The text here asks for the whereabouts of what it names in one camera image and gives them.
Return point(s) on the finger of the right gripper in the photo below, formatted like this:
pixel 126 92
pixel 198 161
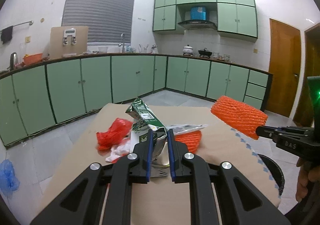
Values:
pixel 289 131

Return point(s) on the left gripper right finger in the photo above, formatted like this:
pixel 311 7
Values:
pixel 219 194

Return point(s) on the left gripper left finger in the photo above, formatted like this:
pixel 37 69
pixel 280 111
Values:
pixel 101 194

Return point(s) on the orange foam fruit net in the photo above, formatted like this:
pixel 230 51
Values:
pixel 239 115

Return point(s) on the white tissue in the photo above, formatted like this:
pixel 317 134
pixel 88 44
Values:
pixel 118 151

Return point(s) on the red plastic bag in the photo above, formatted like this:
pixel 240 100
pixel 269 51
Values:
pixel 119 129

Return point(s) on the clear plastic wrapper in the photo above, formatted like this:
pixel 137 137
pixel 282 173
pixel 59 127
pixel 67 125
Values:
pixel 185 128

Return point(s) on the green milk carton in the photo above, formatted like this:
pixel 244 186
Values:
pixel 145 120

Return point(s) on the black trash bin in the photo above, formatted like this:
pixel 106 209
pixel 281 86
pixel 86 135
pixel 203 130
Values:
pixel 275 171

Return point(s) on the right hand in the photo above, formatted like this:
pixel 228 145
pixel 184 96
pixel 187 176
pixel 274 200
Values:
pixel 304 178

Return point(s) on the wooden door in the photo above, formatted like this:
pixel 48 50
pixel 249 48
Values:
pixel 304 112
pixel 285 61

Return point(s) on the blue plastic bag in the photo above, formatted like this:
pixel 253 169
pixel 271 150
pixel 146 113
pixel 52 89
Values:
pixel 8 181

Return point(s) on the beige tablecloth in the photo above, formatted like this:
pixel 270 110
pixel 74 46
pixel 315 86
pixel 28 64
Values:
pixel 161 201

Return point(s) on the black pot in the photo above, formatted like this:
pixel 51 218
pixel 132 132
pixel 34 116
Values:
pixel 205 53

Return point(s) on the green lower cabinets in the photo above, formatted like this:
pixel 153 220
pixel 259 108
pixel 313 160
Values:
pixel 41 96

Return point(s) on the green cabinets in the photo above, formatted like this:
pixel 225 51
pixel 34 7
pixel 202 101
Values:
pixel 41 96
pixel 230 18

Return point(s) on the white pot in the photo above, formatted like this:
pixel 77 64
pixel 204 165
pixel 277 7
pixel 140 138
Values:
pixel 188 50

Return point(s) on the green upper cabinets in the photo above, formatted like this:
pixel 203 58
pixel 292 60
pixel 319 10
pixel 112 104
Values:
pixel 230 18

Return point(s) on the blue range hood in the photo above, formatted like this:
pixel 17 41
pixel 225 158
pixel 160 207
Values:
pixel 202 17

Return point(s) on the orange basin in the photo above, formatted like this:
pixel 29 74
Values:
pixel 32 59

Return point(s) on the cardboard box with scale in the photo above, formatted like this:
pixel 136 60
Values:
pixel 67 40

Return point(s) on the sink faucet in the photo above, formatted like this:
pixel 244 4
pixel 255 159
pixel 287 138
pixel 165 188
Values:
pixel 122 42

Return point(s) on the dark hanging towel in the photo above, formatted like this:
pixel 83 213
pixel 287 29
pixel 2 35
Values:
pixel 6 34

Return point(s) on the grey window blind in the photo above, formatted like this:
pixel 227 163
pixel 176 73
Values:
pixel 108 21

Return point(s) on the towel rail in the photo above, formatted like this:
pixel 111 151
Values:
pixel 27 22

